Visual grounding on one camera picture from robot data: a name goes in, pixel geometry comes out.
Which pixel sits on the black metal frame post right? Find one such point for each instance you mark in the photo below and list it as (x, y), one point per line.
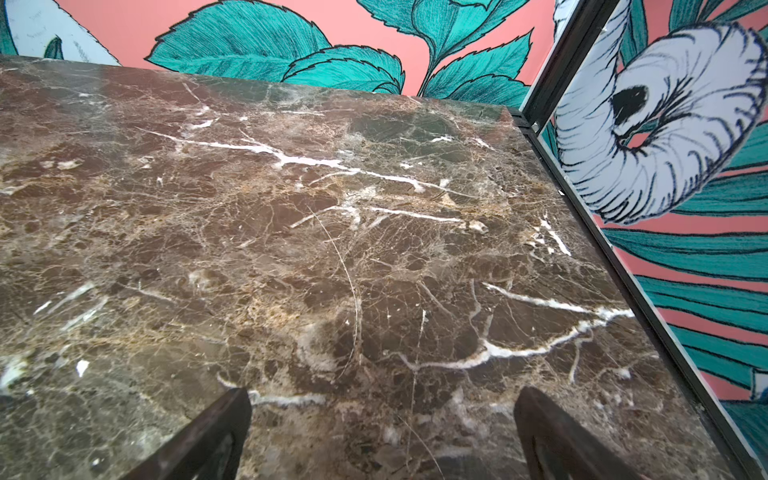
(656, 113)

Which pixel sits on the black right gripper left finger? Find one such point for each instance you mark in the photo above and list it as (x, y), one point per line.
(209, 447)

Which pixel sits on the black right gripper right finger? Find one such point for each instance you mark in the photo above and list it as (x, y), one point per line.
(556, 446)

